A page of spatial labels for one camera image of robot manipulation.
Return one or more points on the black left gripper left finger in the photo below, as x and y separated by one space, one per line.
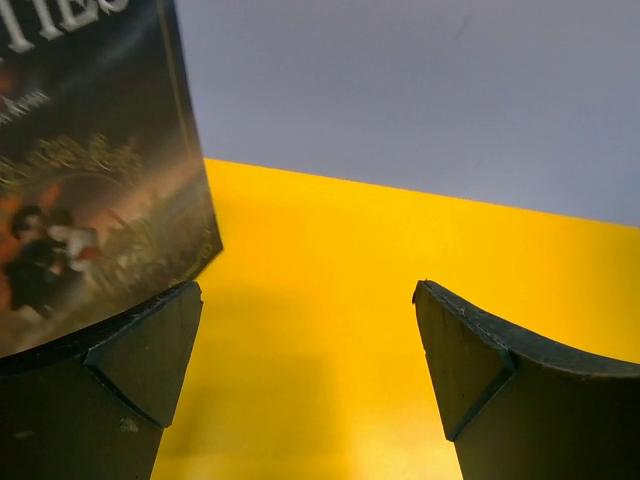
94 404

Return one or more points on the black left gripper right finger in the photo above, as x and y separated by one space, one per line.
518 405

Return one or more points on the A Tale Of Two Cities book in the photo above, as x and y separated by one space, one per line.
105 200

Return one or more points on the blue yellow wooden bookshelf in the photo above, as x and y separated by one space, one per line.
308 362

